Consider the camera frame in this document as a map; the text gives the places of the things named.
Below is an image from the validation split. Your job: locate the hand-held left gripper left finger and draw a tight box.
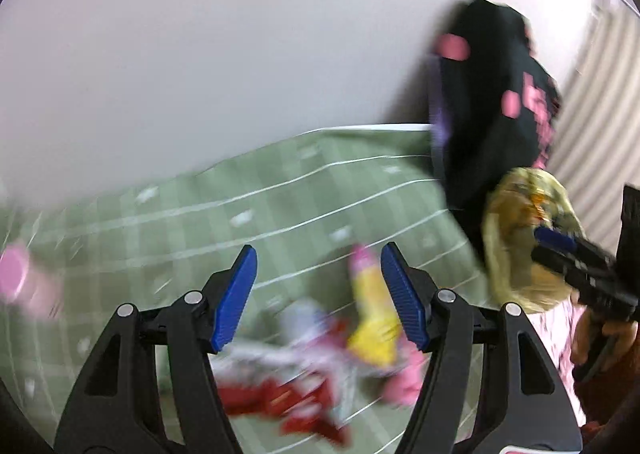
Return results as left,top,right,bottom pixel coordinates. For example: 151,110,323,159
52,244,258,454

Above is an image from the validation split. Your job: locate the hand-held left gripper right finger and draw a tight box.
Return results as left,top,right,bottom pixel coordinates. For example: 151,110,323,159
380,241,583,454

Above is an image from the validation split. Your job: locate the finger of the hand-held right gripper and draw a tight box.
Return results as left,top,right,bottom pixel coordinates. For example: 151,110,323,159
531,227,616,287

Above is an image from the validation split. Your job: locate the yellow pink snack packet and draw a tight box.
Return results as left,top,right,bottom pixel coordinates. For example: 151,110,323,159
347,244,401,367

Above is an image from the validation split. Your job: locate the yellow-green snack bag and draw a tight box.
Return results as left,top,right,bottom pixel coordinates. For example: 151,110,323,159
482,167,588,312

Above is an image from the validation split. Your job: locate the person's right forearm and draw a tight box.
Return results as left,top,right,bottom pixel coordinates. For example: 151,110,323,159
574,329,640,437

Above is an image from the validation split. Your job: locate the person's right hand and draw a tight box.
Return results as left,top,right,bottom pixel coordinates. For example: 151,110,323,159
570,309,640,385

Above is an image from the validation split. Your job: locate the white blue packet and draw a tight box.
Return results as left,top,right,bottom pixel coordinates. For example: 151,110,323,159
220,299,331,370

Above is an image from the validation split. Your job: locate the pink wrapper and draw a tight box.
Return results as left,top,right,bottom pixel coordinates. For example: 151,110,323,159
380,349,426,407

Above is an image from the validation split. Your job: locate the pink floral bedding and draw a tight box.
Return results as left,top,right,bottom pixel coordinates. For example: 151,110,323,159
525,299,588,427

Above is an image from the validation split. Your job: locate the red crumpled wrapper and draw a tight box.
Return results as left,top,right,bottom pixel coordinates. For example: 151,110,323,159
217,319,351,445

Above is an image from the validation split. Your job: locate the green grid mat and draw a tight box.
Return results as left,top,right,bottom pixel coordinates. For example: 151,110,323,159
0,127,501,454

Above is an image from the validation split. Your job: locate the striped curtain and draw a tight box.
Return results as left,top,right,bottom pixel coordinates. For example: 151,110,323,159
545,9,640,255

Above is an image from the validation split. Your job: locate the purple cloth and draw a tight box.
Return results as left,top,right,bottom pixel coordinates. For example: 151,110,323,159
427,54,453,180

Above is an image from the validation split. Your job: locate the pink round object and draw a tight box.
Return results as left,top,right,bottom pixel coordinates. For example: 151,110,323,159
0,241,63,320

